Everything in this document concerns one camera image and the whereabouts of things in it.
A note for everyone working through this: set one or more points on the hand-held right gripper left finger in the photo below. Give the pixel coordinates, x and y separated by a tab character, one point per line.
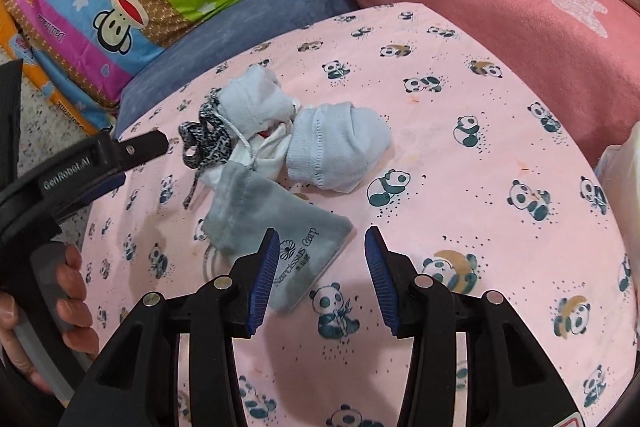
265	287

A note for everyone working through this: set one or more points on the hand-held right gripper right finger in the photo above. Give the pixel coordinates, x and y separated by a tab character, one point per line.
382	282

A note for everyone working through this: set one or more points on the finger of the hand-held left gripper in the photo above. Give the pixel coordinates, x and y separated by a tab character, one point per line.
100	194
142	144

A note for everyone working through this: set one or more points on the person's left hand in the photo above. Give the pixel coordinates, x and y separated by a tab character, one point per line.
70	292

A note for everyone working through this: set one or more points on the black white patterned lace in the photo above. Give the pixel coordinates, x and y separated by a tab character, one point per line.
205	142

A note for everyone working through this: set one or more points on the pink panda tablecloth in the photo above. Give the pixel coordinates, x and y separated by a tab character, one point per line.
450	207

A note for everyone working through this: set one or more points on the white sock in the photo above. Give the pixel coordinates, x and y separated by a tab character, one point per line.
255	102

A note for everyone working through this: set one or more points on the white crumpled cloth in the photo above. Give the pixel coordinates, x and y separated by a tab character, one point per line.
267	154

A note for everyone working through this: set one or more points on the blue sofa cushion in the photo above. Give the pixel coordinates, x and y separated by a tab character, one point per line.
225	37

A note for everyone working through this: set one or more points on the light blue sock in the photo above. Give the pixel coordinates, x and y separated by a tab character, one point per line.
335	147

